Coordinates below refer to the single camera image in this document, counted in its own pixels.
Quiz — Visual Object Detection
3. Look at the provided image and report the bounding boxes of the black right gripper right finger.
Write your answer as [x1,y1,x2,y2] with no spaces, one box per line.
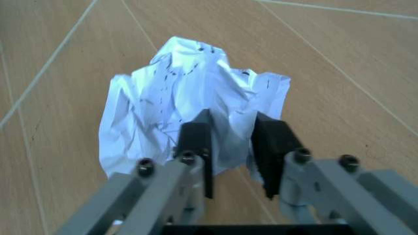
[253,115,418,235]

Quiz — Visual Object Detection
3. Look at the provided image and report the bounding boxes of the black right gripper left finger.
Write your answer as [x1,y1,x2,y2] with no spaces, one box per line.
[55,108,215,235]

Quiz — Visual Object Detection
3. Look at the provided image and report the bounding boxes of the white paper ball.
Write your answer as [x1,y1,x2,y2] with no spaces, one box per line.
[98,36,292,189]

